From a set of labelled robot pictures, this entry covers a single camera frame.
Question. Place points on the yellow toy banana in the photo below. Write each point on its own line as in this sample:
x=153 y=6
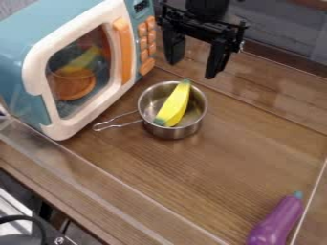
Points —
x=175 y=105

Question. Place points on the purple toy eggplant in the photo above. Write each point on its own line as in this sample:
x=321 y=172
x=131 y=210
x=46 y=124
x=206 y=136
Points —
x=272 y=231

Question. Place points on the black device with screw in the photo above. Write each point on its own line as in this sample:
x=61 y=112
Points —
x=55 y=237

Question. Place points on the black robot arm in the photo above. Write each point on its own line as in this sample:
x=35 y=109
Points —
x=204 y=20

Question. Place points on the blue toy microwave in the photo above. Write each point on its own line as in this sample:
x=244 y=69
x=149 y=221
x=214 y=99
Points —
x=103 y=35

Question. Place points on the silver pot with handle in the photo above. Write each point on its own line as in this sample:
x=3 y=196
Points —
x=150 y=102

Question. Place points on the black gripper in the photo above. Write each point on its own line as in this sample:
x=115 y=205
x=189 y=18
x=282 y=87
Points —
x=205 y=21

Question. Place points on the orange plate inside microwave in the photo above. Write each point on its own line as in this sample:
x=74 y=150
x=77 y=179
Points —
x=71 y=84

